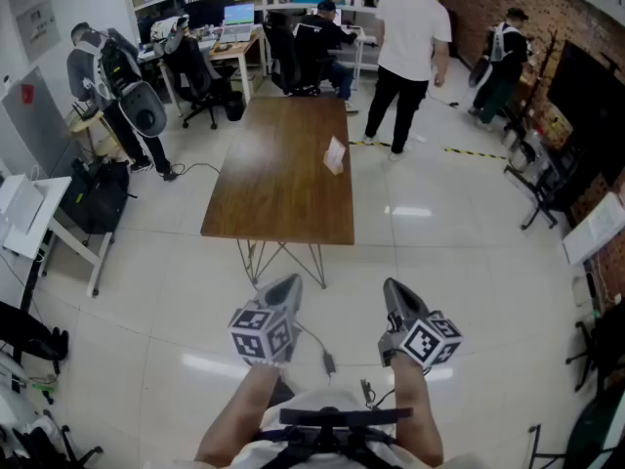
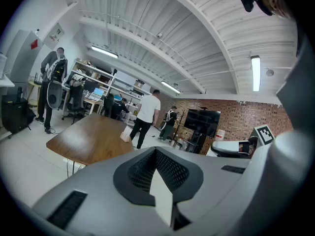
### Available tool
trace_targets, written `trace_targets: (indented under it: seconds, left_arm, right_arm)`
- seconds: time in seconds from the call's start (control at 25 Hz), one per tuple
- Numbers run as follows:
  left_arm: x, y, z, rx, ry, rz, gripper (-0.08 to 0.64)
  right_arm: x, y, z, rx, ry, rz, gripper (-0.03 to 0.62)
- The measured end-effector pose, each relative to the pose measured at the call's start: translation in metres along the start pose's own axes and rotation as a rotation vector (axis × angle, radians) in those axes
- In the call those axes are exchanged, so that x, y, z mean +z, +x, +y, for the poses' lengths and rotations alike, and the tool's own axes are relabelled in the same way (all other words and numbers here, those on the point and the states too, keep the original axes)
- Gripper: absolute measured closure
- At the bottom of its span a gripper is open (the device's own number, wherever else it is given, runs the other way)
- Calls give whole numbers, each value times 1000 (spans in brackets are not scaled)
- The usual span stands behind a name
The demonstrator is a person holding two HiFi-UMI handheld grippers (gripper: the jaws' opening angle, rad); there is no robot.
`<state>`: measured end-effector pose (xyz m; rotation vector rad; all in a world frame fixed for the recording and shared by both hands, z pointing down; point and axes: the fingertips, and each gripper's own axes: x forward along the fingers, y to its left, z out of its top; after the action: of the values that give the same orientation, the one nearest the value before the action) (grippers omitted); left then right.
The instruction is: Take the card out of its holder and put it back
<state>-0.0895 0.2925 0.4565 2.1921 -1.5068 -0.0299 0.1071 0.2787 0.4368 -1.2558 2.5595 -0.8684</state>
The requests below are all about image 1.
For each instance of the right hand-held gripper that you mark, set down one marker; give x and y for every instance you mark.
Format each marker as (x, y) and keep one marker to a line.
(425, 340)

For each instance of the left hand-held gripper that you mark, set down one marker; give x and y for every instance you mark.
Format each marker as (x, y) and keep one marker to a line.
(261, 335)

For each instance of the person's right forearm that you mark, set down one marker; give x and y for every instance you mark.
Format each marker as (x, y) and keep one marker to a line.
(415, 408)

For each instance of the person's left forearm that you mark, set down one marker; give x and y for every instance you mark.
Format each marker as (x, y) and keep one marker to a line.
(244, 408)

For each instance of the brown wooden table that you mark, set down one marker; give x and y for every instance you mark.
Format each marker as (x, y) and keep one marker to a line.
(273, 183)

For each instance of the person's white shirt torso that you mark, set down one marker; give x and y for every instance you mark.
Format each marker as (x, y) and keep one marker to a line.
(312, 401)

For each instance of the black chest harness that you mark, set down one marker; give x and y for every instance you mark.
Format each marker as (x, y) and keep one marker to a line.
(342, 415)

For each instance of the yellow black floor tape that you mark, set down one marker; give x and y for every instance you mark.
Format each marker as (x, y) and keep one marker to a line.
(476, 153)
(371, 143)

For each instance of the black floor stand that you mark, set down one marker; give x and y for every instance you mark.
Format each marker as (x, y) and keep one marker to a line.
(542, 188)

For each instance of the silver metal pot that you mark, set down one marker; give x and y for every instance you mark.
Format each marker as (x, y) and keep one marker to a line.
(511, 139)
(523, 157)

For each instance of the black trash bin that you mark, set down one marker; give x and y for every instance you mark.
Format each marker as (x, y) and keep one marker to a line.
(234, 105)

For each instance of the white board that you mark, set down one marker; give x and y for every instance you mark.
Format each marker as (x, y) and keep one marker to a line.
(595, 227)

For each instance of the black bag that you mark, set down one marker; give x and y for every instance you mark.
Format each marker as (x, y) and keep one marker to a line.
(97, 198)

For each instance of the black office chair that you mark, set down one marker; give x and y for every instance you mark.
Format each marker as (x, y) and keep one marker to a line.
(58, 447)
(195, 76)
(283, 56)
(610, 350)

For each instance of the wooden desk with white legs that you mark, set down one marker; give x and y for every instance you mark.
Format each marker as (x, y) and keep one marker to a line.
(239, 47)

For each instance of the round wooden stool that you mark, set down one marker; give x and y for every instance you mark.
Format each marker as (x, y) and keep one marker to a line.
(93, 125)

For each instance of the dark coat rack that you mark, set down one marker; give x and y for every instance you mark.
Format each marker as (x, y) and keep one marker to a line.
(536, 81)

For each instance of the black television screen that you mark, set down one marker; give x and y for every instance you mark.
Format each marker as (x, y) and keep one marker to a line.
(591, 100)

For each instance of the white paper bag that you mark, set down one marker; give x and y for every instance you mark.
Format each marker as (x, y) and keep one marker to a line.
(19, 203)

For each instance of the grey white jacket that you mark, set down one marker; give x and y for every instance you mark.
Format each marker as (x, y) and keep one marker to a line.
(171, 34)

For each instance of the black monitor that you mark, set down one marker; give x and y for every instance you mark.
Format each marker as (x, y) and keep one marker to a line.
(210, 12)

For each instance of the grey cabinet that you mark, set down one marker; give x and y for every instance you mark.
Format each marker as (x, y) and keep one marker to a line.
(34, 125)

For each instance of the grey wall poster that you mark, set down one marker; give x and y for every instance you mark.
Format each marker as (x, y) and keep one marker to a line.
(38, 29)

